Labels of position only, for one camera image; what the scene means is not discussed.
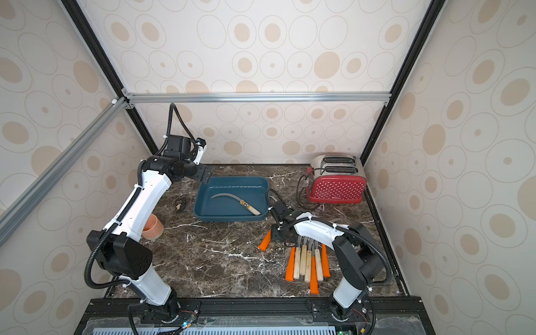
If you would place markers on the diagonal aluminium frame bar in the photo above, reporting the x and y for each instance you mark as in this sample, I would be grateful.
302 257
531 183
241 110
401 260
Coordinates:
16 214

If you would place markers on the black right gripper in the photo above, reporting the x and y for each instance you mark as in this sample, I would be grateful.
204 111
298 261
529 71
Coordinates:
276 228

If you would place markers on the pink tape roll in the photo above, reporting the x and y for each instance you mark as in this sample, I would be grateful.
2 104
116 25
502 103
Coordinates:
153 228

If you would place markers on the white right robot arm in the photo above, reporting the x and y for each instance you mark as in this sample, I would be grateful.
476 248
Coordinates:
363 265

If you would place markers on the red polka dot toaster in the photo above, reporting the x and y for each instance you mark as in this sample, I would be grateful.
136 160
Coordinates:
336 179

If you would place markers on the horizontal aluminium frame bar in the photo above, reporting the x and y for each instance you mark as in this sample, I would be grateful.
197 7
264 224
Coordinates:
271 97

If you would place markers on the wooden handled labelled sickle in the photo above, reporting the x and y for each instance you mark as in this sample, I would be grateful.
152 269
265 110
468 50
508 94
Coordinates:
242 202

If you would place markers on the teal plastic storage box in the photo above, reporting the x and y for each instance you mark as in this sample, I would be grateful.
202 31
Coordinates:
251 189

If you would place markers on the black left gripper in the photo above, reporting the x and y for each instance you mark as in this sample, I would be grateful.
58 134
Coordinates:
203 173

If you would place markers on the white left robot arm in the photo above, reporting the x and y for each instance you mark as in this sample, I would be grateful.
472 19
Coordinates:
117 256

